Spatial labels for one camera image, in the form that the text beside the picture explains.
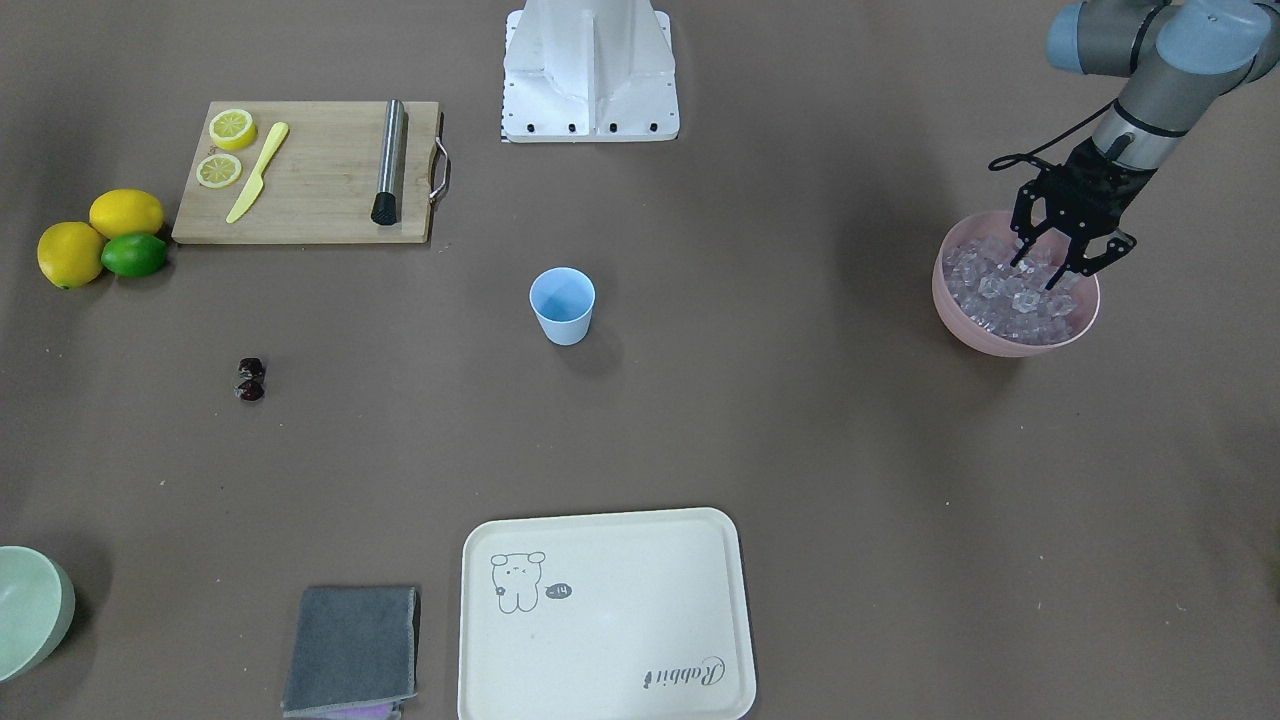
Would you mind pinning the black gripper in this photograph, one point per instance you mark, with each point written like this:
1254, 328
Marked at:
1096, 182

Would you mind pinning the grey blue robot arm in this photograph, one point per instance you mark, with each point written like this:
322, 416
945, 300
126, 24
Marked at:
1176, 60

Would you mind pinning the pile of clear ice cubes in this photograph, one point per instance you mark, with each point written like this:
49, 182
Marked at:
1012, 303

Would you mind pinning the light blue cup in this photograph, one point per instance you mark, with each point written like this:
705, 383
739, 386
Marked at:
563, 301

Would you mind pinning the pink bowl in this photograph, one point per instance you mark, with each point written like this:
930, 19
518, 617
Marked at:
997, 222

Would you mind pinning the cream rabbit tray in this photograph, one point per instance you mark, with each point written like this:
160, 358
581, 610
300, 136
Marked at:
625, 615

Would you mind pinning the steel muddler black tip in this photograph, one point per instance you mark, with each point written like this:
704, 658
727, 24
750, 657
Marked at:
386, 207

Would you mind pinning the wooden cutting board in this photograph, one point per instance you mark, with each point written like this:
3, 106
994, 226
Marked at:
321, 183

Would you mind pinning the yellow plastic knife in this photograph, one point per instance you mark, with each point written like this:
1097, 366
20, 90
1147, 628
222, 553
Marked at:
255, 182

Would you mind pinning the grey folded cloth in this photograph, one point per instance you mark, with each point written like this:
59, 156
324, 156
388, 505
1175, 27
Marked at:
354, 653

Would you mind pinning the dark red cherry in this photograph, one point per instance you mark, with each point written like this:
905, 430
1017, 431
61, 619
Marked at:
251, 369
250, 390

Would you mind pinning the lemon half upper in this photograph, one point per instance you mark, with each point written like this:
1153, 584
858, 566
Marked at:
232, 129

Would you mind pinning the lemon half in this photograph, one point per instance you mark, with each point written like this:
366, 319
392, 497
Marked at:
218, 171
232, 129

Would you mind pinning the lemon half lower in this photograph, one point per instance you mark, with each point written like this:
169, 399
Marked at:
218, 171

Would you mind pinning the green lime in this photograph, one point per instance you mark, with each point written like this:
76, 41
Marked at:
134, 254

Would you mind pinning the yellow lemon near board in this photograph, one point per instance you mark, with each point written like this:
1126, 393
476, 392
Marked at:
126, 211

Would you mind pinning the yellow lemon outer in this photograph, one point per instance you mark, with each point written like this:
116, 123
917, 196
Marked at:
69, 254

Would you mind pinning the mint green bowl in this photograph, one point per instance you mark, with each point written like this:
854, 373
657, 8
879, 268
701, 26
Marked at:
37, 604

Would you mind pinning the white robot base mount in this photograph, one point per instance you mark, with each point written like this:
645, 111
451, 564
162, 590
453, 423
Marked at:
589, 72

